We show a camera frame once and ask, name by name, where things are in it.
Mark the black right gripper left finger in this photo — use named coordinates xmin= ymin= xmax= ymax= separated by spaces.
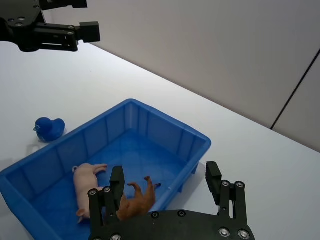
xmin=87 ymin=165 xmax=126 ymax=232

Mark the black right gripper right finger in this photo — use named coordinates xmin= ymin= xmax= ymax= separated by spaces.
xmin=205 ymin=161 xmax=249 ymax=222

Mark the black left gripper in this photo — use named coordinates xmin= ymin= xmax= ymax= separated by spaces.
xmin=0 ymin=0 xmax=102 ymax=53

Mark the pink toy pig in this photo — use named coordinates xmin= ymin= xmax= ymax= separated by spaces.
xmin=72 ymin=163 xmax=109 ymax=224

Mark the brown toy horse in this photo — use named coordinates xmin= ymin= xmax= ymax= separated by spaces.
xmin=117 ymin=175 xmax=162 ymax=222

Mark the white table cloth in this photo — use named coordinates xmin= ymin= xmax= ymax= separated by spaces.
xmin=0 ymin=41 xmax=320 ymax=240

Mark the blue plastic bin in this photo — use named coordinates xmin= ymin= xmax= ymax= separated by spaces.
xmin=0 ymin=98 xmax=212 ymax=240

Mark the blue rubber duck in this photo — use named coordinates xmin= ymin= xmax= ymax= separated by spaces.
xmin=32 ymin=117 xmax=67 ymax=144

